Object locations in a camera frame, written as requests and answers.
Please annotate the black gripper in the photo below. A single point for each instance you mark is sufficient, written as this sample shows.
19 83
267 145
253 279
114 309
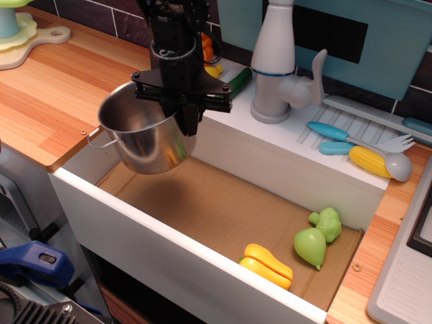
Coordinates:
181 79

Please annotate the stainless steel pot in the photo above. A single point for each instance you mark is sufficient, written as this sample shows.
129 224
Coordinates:
146 140

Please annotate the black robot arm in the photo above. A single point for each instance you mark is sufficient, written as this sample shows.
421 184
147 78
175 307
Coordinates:
176 25

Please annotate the black ribbed heat sink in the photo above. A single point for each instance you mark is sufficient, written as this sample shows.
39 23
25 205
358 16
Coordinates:
17 309

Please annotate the yellow toy banana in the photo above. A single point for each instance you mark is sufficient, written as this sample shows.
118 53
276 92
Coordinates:
214 70

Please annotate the green toy cucumber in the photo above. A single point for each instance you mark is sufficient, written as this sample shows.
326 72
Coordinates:
239 82

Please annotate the orange toy pumpkin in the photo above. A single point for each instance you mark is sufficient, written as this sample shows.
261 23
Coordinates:
207 46

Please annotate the grey toy faucet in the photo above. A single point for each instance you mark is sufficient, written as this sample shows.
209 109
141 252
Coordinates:
278 88

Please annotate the brown cardboard sheet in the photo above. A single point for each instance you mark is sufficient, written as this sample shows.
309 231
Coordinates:
225 214

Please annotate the yellow toy bell pepper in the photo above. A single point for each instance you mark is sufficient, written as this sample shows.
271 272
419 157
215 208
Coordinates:
262 262

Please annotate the yellow flower shaped plate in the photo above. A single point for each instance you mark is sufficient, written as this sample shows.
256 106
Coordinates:
27 29

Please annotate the wooden cutting board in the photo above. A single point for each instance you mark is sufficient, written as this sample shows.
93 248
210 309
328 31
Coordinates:
16 56

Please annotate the green toy broccoli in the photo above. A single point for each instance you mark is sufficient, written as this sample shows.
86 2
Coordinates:
328 222

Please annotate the green toy pear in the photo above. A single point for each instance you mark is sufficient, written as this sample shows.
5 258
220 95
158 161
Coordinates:
310 244

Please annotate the light blue toy cup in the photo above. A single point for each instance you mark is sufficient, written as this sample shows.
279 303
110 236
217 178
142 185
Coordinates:
9 22

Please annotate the yellow toy corn cob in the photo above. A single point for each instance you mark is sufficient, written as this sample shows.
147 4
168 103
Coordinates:
368 160

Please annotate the blue clamp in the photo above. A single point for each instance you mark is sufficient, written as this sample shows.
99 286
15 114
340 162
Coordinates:
39 263

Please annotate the teal hanging bin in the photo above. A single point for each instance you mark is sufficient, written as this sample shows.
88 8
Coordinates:
374 45

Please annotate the grey toy stove top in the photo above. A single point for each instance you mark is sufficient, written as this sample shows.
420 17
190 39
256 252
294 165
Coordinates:
402 293

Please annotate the blue handled toy fork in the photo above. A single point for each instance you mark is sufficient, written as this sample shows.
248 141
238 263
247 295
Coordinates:
342 147

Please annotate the blue handled toy spoon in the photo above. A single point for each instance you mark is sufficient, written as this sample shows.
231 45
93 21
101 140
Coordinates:
386 159

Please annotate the teal utensil handle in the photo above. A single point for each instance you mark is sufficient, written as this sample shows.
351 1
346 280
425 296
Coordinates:
418 125

